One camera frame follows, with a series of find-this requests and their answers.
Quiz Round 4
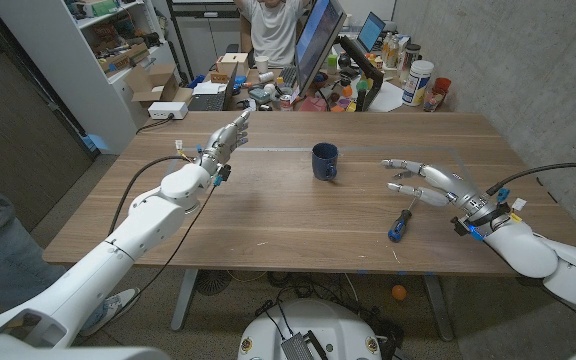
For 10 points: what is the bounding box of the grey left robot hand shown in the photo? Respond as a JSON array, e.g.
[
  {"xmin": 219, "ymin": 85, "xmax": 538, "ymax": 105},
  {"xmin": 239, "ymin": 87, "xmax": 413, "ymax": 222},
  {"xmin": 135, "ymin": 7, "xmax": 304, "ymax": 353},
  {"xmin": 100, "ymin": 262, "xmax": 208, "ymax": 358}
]
[{"xmin": 198, "ymin": 109, "xmax": 252, "ymax": 174}]

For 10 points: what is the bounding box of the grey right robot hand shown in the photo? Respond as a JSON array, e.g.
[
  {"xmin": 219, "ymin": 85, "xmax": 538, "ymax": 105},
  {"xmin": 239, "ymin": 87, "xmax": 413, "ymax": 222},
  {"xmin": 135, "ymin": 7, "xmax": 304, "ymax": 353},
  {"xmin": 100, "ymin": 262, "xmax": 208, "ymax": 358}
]
[{"xmin": 380, "ymin": 158, "xmax": 512, "ymax": 236}]

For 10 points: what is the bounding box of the blue black handled screwdriver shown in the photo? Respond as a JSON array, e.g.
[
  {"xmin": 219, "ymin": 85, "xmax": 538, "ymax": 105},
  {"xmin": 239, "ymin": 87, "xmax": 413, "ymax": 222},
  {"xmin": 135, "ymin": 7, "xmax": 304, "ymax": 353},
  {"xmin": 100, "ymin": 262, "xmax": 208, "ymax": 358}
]
[{"xmin": 387, "ymin": 197, "xmax": 419, "ymax": 244}]

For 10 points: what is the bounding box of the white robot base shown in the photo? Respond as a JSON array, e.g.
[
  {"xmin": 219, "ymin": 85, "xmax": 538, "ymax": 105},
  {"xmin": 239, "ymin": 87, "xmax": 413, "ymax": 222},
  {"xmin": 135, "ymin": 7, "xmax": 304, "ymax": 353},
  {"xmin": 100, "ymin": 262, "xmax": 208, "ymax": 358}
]
[{"xmin": 237, "ymin": 298, "xmax": 384, "ymax": 360}]

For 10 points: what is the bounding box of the clear plastic cup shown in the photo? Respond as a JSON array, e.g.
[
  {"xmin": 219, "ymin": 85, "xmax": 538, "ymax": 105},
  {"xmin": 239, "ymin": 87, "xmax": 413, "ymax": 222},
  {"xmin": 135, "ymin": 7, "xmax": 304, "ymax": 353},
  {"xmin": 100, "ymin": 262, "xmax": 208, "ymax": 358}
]
[{"xmin": 422, "ymin": 88, "xmax": 444, "ymax": 113}]

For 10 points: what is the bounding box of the black open laptop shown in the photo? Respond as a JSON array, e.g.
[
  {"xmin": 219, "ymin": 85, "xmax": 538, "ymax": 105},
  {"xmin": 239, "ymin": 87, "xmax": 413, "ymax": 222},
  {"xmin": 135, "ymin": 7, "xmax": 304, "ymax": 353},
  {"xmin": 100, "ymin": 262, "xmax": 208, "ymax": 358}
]
[{"xmin": 186, "ymin": 62, "xmax": 240, "ymax": 112}]

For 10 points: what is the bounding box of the grey tape outline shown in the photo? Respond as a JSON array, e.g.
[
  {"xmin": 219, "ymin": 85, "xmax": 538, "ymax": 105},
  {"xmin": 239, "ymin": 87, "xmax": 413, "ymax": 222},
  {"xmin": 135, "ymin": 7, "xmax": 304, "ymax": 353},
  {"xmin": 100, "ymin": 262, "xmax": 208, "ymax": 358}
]
[{"xmin": 135, "ymin": 145, "xmax": 519, "ymax": 251}]

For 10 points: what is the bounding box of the grey teal device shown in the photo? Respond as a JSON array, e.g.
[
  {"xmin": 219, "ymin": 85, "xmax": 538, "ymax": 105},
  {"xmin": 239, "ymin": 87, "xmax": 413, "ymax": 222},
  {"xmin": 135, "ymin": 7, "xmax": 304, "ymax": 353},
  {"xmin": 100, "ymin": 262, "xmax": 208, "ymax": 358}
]
[{"xmin": 247, "ymin": 86, "xmax": 272, "ymax": 105}]

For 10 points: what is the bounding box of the white power box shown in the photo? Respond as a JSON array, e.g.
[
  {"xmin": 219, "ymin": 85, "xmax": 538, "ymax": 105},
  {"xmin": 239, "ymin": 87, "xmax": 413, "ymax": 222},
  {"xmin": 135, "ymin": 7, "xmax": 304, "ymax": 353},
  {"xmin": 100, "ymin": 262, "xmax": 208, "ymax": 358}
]
[{"xmin": 147, "ymin": 101, "xmax": 190, "ymax": 121}]

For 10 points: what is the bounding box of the open cardboard box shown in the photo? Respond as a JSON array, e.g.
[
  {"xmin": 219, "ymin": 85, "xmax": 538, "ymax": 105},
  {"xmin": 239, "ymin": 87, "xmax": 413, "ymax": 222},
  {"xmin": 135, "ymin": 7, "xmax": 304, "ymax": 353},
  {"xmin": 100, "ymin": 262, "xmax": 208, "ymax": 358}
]
[{"xmin": 123, "ymin": 62, "xmax": 194, "ymax": 109}]

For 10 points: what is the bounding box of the pink flat item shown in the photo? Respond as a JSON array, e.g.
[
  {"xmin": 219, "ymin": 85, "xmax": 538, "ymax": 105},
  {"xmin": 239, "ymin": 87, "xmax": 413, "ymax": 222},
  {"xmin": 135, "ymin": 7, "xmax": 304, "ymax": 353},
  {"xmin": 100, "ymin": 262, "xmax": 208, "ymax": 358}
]
[{"xmin": 298, "ymin": 96, "xmax": 329, "ymax": 113}]

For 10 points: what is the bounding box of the grey metal cabinet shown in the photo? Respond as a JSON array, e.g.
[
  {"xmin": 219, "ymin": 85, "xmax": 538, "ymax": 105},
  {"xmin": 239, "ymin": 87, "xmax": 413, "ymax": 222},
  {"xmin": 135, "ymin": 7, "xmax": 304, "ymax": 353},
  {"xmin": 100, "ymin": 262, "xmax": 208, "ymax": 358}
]
[{"xmin": 170, "ymin": 0, "xmax": 244, "ymax": 81}]

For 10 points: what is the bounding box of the dark blue mug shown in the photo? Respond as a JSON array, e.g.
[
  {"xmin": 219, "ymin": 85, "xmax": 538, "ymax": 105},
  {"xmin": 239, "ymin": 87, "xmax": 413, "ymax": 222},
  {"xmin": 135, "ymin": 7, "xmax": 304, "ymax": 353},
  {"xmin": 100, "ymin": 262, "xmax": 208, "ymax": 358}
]
[{"xmin": 311, "ymin": 142, "xmax": 340, "ymax": 182}]

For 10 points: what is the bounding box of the white plastic canister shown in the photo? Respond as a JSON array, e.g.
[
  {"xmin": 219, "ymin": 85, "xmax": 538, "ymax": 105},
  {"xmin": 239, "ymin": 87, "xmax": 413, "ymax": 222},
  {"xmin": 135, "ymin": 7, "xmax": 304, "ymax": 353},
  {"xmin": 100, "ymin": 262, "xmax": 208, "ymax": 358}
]
[{"xmin": 401, "ymin": 59, "xmax": 435, "ymax": 107}]

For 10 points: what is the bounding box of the white paper sheet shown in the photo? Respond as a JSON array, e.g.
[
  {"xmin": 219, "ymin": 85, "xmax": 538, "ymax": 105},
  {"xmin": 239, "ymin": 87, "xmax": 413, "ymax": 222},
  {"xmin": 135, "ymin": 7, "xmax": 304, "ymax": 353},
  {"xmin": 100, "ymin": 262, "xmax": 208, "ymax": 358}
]
[{"xmin": 367, "ymin": 80, "xmax": 407, "ymax": 113}]

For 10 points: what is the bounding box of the person in white t-shirt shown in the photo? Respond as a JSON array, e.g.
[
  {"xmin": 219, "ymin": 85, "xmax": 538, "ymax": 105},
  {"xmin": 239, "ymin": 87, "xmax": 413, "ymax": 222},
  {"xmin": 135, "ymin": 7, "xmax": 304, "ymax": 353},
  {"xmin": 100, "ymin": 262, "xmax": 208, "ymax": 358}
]
[{"xmin": 232, "ymin": 0, "xmax": 314, "ymax": 69}]

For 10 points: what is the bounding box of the grey table leg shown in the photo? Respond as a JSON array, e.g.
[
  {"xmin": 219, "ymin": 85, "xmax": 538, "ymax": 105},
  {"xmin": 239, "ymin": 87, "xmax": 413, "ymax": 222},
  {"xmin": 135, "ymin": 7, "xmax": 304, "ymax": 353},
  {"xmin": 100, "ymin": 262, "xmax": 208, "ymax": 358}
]
[
  {"xmin": 421, "ymin": 274, "xmax": 455, "ymax": 343},
  {"xmin": 170, "ymin": 268, "xmax": 200, "ymax": 332}
]

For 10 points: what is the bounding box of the blue plastic piece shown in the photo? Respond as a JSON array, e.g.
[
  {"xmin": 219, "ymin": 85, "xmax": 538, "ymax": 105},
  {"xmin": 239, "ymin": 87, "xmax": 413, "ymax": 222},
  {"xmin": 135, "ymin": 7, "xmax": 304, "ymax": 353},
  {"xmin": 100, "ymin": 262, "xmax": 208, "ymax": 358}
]
[{"xmin": 81, "ymin": 133, "xmax": 110, "ymax": 154}]

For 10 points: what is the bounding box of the flat cardboard box on shelf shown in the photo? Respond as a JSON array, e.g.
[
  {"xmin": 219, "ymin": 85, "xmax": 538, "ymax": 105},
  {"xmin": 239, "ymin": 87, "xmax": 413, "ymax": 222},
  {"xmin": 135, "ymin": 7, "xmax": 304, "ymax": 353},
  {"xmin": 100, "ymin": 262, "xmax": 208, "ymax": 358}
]
[{"xmin": 98, "ymin": 42, "xmax": 150, "ymax": 74}]

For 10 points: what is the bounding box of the dark lidded jar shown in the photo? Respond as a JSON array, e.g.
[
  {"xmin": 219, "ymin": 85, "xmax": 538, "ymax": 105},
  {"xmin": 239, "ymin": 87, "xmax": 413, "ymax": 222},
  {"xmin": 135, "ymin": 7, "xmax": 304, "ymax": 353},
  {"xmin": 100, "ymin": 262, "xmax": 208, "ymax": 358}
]
[{"xmin": 401, "ymin": 43, "xmax": 422, "ymax": 76}]

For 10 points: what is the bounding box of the round black floor fan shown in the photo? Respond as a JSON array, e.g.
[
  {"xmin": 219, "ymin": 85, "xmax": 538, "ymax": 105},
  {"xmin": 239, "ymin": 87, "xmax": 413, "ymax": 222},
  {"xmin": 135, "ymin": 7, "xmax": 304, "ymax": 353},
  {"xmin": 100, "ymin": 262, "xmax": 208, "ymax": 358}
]
[{"xmin": 195, "ymin": 269, "xmax": 233, "ymax": 297}]

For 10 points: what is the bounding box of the large computer monitor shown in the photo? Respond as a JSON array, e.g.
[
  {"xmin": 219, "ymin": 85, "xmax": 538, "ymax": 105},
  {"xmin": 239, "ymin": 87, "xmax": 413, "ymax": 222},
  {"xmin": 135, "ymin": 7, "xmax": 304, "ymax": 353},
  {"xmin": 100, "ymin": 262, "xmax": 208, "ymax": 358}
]
[{"xmin": 295, "ymin": 0, "xmax": 348, "ymax": 99}]

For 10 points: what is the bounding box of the black monitor stand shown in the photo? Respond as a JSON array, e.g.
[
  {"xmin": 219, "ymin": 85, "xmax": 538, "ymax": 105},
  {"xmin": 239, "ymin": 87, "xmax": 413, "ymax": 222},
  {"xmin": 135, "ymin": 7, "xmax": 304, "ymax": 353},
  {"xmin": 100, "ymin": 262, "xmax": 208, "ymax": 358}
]
[{"xmin": 337, "ymin": 35, "xmax": 385, "ymax": 112}]

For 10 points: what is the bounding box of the clear plastic bottle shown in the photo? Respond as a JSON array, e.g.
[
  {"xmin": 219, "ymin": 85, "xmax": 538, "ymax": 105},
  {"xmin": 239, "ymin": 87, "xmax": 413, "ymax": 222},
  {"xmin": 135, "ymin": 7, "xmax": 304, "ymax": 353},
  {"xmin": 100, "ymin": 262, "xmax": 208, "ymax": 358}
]
[{"xmin": 386, "ymin": 33, "xmax": 402, "ymax": 69}]

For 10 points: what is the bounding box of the small laptop blue screen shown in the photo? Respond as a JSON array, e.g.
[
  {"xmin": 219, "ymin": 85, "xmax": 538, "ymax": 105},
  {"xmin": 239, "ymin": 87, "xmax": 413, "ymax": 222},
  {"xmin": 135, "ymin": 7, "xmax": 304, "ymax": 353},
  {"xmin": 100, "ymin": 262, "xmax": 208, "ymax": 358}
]
[{"xmin": 356, "ymin": 10, "xmax": 387, "ymax": 54}]

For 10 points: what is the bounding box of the white shelf unit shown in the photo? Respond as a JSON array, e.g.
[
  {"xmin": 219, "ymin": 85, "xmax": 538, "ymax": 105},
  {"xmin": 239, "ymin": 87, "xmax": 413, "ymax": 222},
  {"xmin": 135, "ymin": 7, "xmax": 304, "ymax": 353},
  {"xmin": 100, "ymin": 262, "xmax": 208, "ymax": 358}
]
[{"xmin": 0, "ymin": 0, "xmax": 179, "ymax": 155}]

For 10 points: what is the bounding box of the green box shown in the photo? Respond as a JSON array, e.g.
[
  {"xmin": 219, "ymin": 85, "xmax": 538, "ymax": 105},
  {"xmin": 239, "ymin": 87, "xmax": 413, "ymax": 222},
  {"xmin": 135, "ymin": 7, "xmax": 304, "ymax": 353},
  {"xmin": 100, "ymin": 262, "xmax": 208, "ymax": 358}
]
[{"xmin": 83, "ymin": 0, "xmax": 119, "ymax": 17}]

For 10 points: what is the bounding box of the grey power adapter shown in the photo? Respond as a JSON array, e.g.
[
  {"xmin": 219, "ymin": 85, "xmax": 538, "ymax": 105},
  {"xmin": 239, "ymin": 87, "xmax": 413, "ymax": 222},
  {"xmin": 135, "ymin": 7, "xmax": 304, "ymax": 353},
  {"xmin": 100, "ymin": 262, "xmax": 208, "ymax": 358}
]
[{"xmin": 280, "ymin": 333, "xmax": 315, "ymax": 360}]

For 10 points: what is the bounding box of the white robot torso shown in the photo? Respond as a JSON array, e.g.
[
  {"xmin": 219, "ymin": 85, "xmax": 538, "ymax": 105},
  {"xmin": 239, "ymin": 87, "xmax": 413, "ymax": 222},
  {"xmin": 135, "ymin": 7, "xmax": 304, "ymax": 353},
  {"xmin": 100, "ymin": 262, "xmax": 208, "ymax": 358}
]
[{"xmin": 0, "ymin": 346, "xmax": 172, "ymax": 360}]

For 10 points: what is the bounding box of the black power box cable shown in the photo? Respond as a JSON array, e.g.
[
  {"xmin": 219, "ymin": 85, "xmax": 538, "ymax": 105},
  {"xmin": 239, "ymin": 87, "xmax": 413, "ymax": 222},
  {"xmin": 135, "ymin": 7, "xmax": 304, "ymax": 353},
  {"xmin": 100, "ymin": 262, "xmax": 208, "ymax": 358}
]
[{"xmin": 135, "ymin": 114, "xmax": 175, "ymax": 136}]

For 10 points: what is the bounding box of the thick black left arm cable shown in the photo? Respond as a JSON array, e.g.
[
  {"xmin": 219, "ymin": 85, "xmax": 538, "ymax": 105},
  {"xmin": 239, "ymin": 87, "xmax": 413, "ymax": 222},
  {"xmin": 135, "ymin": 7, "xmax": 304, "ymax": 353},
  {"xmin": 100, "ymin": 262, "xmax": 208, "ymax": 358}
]
[{"xmin": 109, "ymin": 154, "xmax": 199, "ymax": 236}]

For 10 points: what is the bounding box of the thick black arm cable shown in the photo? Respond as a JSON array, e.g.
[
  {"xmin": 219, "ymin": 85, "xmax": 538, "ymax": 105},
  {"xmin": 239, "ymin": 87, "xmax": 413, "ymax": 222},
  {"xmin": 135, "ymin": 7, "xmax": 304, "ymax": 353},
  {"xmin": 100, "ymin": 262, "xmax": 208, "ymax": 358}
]
[
  {"xmin": 485, "ymin": 161, "xmax": 576, "ymax": 197},
  {"xmin": 109, "ymin": 154, "xmax": 199, "ymax": 236}
]

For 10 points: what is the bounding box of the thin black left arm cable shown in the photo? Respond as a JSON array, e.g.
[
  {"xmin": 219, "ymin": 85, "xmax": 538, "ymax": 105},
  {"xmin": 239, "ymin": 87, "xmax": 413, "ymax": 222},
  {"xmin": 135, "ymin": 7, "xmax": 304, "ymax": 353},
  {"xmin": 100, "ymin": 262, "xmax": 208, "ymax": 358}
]
[{"xmin": 135, "ymin": 182, "xmax": 219, "ymax": 299}]

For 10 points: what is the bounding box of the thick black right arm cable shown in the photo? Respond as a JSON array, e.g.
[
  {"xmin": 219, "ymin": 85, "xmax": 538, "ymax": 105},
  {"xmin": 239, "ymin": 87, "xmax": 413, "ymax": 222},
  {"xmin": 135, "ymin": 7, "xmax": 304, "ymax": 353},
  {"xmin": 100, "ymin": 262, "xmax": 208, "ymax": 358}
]
[{"xmin": 485, "ymin": 161, "xmax": 576, "ymax": 197}]

